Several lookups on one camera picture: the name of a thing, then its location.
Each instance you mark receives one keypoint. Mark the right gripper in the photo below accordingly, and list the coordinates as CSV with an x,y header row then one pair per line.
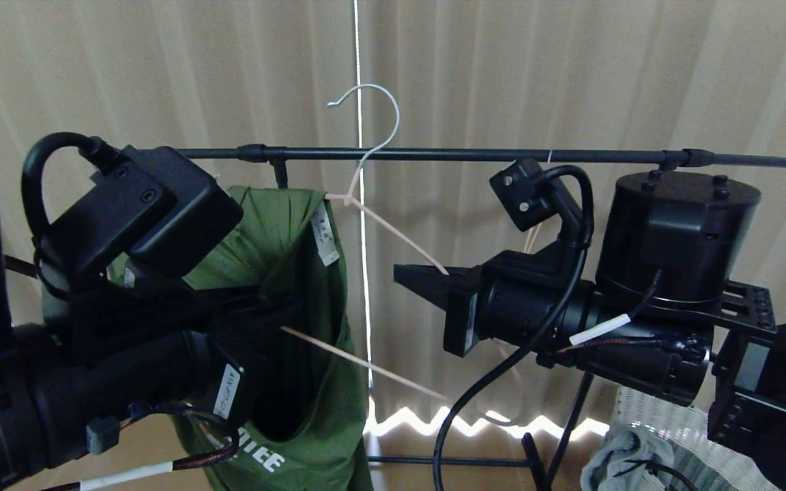
x,y
522,307

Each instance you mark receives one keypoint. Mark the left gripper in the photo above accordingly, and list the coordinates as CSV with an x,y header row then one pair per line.
x,y
127,395

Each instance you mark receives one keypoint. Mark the pink clothes hanger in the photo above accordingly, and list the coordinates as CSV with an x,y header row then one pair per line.
x,y
393,232
534,239

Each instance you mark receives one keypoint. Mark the green printed t-shirt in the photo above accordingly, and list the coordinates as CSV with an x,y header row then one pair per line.
x,y
311,443

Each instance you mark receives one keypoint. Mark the black clothes rack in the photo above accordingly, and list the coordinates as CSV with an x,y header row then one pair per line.
x,y
468,155

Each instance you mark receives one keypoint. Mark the white laundry basket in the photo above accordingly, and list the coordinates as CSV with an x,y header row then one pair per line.
x,y
707,443

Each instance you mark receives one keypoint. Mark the pale grey shorts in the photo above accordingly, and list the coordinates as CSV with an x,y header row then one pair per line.
x,y
621,450

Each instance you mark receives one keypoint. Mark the beige curtain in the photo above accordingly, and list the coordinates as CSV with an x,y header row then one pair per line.
x,y
161,75

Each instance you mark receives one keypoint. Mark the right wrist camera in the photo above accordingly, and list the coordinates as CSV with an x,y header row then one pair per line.
x,y
519,191

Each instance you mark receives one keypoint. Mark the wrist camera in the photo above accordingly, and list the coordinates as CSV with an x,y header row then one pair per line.
x,y
161,204
519,191

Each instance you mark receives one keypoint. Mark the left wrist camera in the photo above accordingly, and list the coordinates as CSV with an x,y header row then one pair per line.
x,y
161,204

